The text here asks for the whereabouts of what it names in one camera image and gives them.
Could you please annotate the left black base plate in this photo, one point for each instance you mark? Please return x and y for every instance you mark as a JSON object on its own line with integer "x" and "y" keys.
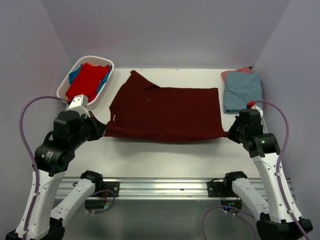
{"x": 113, "y": 188}

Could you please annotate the dark maroon t shirt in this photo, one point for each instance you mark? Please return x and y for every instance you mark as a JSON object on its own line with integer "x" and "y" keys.
{"x": 142, "y": 110}

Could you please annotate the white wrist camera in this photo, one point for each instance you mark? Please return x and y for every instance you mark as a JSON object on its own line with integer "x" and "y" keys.
{"x": 79, "y": 104}
{"x": 254, "y": 105}

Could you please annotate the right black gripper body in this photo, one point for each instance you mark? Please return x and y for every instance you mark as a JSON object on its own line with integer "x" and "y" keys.
{"x": 237, "y": 132}

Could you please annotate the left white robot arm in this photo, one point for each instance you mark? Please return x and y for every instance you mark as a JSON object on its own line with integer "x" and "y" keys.
{"x": 41, "y": 220}

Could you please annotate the folded grey-blue t shirt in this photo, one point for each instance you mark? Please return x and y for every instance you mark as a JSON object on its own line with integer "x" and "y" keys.
{"x": 241, "y": 92}

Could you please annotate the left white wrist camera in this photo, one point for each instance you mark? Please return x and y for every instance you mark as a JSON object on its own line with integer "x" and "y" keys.
{"x": 79, "y": 104}

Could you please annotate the folded pink t shirt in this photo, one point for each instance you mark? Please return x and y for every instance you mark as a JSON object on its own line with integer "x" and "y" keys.
{"x": 243, "y": 70}

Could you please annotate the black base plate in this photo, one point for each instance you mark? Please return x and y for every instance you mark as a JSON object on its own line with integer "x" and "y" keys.
{"x": 216, "y": 189}
{"x": 113, "y": 188}

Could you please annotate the bright red t shirt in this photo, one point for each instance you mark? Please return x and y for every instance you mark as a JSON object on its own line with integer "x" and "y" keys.
{"x": 86, "y": 82}

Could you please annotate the blue t shirt in basket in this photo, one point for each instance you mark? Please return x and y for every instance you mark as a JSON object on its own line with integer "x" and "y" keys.
{"x": 73, "y": 75}

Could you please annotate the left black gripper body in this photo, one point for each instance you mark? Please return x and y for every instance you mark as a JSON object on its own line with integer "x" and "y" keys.
{"x": 89, "y": 130}

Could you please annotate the white plastic laundry basket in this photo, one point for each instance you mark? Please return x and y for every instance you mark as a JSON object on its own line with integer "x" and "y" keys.
{"x": 95, "y": 61}

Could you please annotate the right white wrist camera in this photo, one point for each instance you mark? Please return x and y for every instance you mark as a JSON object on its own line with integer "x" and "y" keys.
{"x": 254, "y": 105}

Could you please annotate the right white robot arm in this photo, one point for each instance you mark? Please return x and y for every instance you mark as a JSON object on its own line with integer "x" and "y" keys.
{"x": 277, "y": 216}

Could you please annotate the aluminium mounting rail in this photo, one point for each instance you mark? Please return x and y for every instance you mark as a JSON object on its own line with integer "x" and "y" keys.
{"x": 158, "y": 188}

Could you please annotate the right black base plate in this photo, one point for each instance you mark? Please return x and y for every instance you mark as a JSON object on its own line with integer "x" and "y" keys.
{"x": 216, "y": 189}

